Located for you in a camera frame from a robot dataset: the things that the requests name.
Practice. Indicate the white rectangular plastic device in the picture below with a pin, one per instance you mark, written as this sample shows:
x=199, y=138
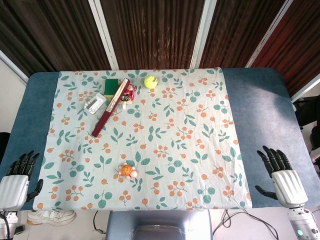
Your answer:
x=95, y=103

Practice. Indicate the green yellow sponge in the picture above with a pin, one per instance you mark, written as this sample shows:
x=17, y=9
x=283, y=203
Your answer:
x=111, y=88

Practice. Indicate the orange toy figure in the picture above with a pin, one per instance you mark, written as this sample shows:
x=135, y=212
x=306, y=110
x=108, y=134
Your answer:
x=127, y=170

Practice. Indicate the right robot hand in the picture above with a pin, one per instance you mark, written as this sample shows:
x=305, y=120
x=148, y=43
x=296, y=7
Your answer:
x=287, y=185

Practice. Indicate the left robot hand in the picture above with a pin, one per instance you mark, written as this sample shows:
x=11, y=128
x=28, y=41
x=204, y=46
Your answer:
x=13, y=185

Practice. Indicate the dark red folding fan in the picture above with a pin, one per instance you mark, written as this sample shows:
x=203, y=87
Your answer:
x=112, y=106

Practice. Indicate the red white snack packet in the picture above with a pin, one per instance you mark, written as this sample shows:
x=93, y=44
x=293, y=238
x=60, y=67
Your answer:
x=129, y=94

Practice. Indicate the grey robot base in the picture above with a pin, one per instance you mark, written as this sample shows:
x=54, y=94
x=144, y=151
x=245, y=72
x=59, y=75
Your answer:
x=158, y=225

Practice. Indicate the floral patterned tablecloth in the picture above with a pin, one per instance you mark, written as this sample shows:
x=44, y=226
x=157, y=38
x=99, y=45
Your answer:
x=147, y=140

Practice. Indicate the white sneaker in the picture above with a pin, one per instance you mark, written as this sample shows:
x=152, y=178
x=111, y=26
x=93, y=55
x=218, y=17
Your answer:
x=51, y=217

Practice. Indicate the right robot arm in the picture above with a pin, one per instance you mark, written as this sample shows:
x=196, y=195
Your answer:
x=301, y=221

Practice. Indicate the yellow tennis ball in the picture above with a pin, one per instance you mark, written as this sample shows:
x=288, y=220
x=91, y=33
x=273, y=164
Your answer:
x=150, y=82

